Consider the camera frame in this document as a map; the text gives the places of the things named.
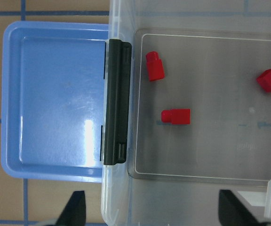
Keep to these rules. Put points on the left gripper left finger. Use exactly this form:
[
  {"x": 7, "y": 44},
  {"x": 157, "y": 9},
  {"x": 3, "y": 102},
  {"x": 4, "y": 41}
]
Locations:
[{"x": 74, "y": 213}]

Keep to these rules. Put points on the black box latch handle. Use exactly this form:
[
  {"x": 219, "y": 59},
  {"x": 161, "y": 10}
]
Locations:
[{"x": 117, "y": 102}]

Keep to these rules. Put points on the clear plastic storage box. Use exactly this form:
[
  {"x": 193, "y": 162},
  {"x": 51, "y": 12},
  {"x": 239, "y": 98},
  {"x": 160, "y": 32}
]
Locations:
[{"x": 212, "y": 52}]

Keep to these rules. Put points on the blue plastic tray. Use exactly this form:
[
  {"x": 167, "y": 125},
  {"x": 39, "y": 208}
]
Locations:
[{"x": 52, "y": 100}]

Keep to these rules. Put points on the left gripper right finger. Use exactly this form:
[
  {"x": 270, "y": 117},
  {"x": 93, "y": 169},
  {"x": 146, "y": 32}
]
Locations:
[{"x": 231, "y": 211}]

